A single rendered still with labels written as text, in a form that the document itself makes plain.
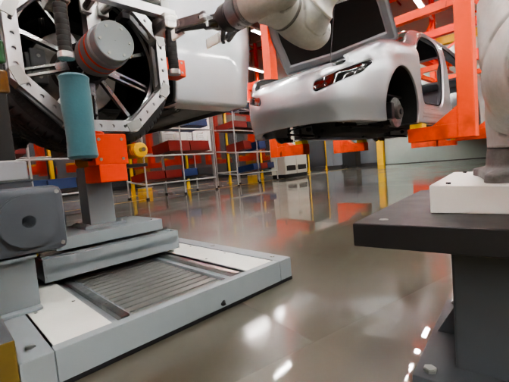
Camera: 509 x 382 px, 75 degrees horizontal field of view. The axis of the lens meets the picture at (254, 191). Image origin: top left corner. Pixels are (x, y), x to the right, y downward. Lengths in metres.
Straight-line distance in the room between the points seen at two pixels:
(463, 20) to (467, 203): 3.81
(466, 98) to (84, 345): 3.99
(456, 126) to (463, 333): 3.60
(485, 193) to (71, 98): 1.07
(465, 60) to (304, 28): 3.40
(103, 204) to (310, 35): 0.99
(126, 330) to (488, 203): 0.77
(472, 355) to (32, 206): 1.01
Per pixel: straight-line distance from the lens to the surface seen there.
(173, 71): 1.23
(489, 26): 0.54
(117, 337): 0.87
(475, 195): 0.65
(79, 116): 1.16
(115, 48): 1.25
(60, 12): 1.14
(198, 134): 7.81
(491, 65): 0.50
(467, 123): 4.20
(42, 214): 1.02
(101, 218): 1.46
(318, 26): 1.00
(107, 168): 1.29
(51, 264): 1.29
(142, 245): 1.39
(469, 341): 0.74
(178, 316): 0.94
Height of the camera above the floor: 0.41
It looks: 4 degrees down
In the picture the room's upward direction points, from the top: 5 degrees counter-clockwise
